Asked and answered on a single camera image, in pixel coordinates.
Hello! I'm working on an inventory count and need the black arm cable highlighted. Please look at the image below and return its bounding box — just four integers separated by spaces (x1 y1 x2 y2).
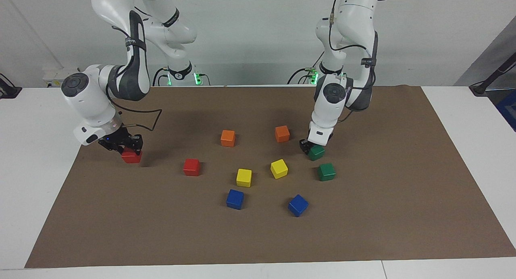
106 25 163 132
329 0 377 123

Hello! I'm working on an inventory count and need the yellow wooden cube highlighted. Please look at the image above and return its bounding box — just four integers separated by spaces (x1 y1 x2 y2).
270 159 289 179
236 169 252 188

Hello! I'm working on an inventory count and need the black clamp foot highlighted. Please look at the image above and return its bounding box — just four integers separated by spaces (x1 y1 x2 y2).
0 73 23 99

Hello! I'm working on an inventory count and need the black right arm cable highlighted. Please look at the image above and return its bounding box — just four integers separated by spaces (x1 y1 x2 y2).
106 25 163 132

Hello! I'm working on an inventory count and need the green wooden cube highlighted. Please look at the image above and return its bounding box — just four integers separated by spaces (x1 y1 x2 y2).
308 144 325 161
317 163 336 182

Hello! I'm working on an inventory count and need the red wooden cube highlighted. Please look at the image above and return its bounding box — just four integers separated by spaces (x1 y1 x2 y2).
183 158 201 177
122 147 142 164

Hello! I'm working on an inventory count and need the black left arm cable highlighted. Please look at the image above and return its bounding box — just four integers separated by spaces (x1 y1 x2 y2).
329 0 377 123

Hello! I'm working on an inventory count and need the white power strip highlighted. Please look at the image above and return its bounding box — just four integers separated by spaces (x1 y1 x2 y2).
42 67 81 88

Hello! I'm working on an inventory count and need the blue box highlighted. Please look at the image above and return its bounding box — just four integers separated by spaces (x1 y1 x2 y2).
495 89 516 131

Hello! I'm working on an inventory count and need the black stand pole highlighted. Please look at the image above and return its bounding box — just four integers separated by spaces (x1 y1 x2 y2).
470 52 516 96

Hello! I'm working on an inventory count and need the brown table mat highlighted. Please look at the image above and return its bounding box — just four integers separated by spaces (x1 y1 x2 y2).
25 85 516 269

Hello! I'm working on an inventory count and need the blue wooden cube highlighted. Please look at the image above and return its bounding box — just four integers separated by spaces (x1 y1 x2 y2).
226 189 245 210
288 194 309 218

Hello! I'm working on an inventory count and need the black base cable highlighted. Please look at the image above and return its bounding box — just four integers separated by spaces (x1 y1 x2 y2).
287 51 325 85
152 67 170 87

